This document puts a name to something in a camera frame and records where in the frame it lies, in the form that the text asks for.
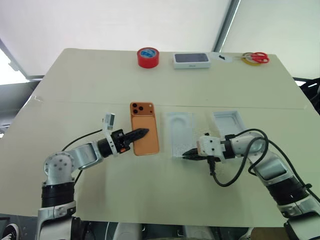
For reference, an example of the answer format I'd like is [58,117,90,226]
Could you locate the red handled scissors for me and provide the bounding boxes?
[234,51,270,65]

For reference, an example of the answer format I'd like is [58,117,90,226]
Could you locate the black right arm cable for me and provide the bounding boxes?
[206,128,314,199]

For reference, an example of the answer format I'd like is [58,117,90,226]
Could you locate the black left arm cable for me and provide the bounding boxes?
[60,128,105,184]

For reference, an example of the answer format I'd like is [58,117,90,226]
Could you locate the yellow tape roll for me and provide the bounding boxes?
[241,52,261,66]

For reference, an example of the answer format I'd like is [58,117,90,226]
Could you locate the black object beside table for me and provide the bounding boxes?
[293,77,320,121]

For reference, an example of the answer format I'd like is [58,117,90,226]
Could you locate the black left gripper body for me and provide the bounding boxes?
[111,128,131,154]

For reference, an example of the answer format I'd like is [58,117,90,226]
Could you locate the red tape roll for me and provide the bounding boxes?
[136,46,160,69]

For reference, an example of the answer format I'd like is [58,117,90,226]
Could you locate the closed white phone box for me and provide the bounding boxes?
[172,52,212,70]

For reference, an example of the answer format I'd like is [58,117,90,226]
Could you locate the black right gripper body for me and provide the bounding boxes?
[194,152,214,163]

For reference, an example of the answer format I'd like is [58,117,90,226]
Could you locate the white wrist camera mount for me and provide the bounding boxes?
[102,112,121,158]
[195,134,226,164]

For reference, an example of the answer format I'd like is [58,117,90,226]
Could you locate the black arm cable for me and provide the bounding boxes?
[60,128,105,184]
[206,128,314,199]

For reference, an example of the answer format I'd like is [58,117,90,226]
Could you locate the white phone tray insert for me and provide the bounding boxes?
[163,111,196,159]

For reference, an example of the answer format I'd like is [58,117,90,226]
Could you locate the orange smartphone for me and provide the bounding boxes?
[129,101,161,157]

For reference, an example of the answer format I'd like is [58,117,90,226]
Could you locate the black white sneaker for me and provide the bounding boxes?
[0,222,21,240]

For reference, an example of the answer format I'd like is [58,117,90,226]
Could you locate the white phone box lid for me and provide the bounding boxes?
[212,110,248,139]

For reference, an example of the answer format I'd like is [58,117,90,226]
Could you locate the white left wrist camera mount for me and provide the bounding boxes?
[102,112,121,158]

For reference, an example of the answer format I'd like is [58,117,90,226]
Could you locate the grey metal frame pole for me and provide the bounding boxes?
[213,0,242,53]
[0,37,32,80]

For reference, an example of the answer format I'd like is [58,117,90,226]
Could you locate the grey white robot lower body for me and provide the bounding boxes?
[104,220,254,240]

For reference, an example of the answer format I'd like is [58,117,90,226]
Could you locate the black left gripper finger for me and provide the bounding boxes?
[124,128,150,140]
[127,132,149,146]

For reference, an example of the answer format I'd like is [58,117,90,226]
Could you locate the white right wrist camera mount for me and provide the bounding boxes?
[195,134,226,164]

